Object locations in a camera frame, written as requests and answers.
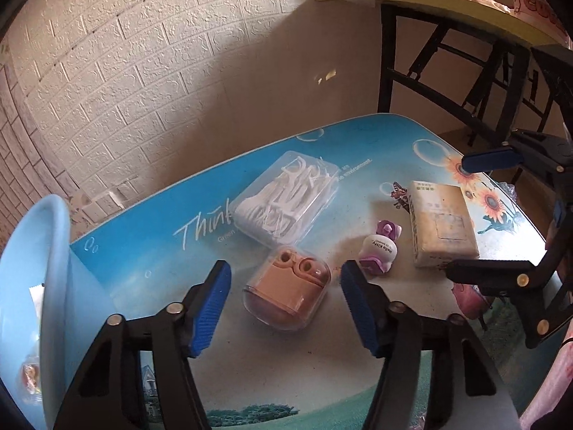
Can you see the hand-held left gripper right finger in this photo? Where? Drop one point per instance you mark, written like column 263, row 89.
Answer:
column 358, row 309

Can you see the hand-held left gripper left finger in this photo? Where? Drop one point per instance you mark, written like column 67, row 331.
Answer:
column 210, row 309

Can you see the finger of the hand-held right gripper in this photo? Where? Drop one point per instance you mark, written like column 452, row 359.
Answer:
column 492, row 160
column 492, row 273

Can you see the small pink toy figure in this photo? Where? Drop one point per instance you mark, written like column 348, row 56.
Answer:
column 380, row 251

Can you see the beige tissue pack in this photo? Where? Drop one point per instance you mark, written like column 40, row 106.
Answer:
column 441, row 224

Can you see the pink earphone case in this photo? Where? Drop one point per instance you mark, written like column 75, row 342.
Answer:
column 286, row 295

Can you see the clear box of floss picks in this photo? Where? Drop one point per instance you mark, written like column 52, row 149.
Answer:
column 286, row 197

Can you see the blue plastic basin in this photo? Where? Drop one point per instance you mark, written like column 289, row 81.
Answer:
column 58, row 277

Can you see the long white packet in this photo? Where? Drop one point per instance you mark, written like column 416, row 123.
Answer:
column 36, row 300

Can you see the small clear snack packet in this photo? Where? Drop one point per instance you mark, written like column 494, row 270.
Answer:
column 30, row 378

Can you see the person's right forearm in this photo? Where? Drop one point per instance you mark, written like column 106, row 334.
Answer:
column 555, row 376

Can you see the yellow folding table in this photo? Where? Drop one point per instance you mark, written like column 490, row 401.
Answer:
column 386, row 53

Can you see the blue printed low table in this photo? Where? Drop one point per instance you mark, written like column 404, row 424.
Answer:
column 313, row 156

